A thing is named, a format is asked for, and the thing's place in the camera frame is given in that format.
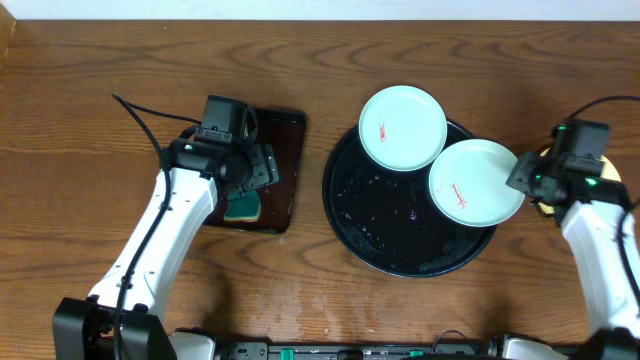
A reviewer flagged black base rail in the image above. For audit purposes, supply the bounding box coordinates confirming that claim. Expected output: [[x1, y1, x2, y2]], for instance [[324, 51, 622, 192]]
[[213, 342, 498, 360]]

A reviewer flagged pale green plate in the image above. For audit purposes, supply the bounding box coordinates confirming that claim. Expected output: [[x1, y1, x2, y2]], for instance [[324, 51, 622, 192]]
[[358, 85, 448, 172], [428, 139, 524, 227]]

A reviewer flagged green yellow sponge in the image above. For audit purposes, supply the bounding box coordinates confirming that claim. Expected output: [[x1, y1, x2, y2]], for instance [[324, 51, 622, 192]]
[[223, 190, 261, 222]]

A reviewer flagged yellow plate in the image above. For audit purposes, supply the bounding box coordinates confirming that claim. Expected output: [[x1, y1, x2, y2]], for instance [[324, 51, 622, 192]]
[[532, 156, 622, 217]]

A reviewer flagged rectangular dark brown tray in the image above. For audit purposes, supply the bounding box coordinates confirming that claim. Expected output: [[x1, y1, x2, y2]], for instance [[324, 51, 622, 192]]
[[204, 108, 307, 234]]

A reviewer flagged round black tray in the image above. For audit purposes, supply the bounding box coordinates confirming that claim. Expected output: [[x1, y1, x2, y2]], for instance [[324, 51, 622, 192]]
[[322, 127, 497, 278]]

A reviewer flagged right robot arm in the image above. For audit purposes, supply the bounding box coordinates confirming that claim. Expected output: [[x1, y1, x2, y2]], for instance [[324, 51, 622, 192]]
[[507, 151, 639, 359]]

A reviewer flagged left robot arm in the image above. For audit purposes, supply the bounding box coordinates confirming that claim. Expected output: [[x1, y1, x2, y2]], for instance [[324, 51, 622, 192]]
[[52, 138, 279, 359]]

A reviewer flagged wooden side panel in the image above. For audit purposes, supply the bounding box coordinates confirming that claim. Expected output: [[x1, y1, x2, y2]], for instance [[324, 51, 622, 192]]
[[0, 5, 16, 65]]

